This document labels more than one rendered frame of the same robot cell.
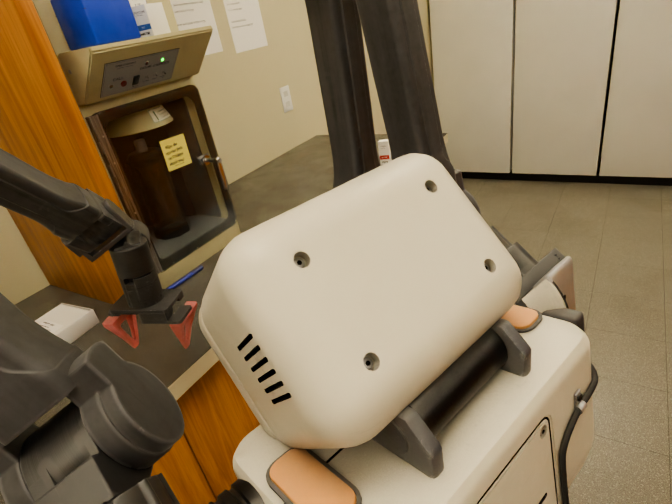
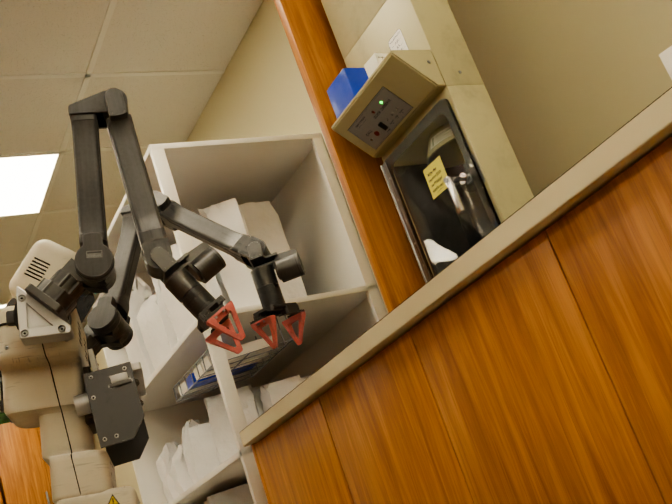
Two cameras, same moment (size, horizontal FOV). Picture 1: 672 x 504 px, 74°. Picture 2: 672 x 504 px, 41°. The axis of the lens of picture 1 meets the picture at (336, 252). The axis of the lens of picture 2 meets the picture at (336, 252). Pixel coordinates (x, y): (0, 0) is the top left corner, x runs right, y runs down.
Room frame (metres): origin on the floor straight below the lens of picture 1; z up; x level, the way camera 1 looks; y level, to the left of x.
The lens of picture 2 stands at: (1.58, -1.59, 0.52)
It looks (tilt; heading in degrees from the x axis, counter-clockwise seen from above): 18 degrees up; 111
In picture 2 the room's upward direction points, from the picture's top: 20 degrees counter-clockwise
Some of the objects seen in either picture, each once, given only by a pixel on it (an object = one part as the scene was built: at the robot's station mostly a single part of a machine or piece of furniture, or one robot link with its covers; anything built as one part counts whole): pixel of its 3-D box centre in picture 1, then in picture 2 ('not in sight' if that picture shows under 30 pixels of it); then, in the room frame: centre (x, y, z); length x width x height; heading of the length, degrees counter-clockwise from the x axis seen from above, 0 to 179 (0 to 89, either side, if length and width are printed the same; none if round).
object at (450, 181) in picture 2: (216, 172); (460, 192); (1.19, 0.28, 1.17); 0.05 x 0.03 x 0.10; 53
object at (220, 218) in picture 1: (176, 178); (442, 204); (1.12, 0.36, 1.19); 0.30 x 0.01 x 0.40; 143
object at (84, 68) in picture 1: (149, 63); (385, 107); (1.09, 0.32, 1.46); 0.32 x 0.12 x 0.10; 144
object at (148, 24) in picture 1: (150, 20); (381, 70); (1.12, 0.30, 1.54); 0.05 x 0.05 x 0.06; 58
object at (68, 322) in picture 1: (51, 332); not in sight; (0.87, 0.68, 0.96); 0.16 x 0.12 x 0.04; 149
